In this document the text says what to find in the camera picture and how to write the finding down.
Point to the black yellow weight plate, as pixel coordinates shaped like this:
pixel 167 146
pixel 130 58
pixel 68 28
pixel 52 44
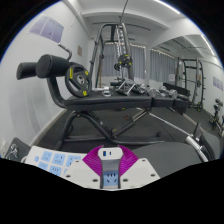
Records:
pixel 77 80
pixel 124 61

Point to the grey window curtain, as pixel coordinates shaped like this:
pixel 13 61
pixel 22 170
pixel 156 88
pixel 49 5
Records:
pixel 138 61
pixel 163 66

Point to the ceiling light strip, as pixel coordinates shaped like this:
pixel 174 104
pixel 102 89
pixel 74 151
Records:
pixel 168 6
pixel 207 44

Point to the group of dumbbells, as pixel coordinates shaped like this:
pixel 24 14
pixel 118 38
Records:
pixel 163 92

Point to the black squat rack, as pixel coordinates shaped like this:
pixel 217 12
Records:
pixel 199 83

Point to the black padded backrest cushion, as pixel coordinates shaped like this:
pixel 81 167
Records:
pixel 210 143

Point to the small brown wall notice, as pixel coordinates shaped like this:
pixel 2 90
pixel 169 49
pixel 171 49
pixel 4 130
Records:
pixel 79 50

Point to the black upright gym mat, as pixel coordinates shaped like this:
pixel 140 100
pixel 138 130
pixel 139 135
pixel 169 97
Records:
pixel 178 90

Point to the white charger block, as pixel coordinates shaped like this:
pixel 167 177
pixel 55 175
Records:
pixel 110 153

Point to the small black exercise machine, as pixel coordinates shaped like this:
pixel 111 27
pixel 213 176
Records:
pixel 217 116

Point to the purple wall poster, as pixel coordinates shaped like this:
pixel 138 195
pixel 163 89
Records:
pixel 46 29
pixel 218 83

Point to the white power strip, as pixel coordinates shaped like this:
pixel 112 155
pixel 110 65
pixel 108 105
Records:
pixel 50 160

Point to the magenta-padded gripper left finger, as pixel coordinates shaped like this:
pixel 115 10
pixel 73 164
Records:
pixel 85 173

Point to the chrome barbell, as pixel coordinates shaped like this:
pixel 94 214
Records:
pixel 195 145

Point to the black weight bench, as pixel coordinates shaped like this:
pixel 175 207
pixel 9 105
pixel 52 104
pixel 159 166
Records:
pixel 106 100

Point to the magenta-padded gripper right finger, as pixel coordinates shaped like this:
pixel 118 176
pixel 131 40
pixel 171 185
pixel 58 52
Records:
pixel 138 171

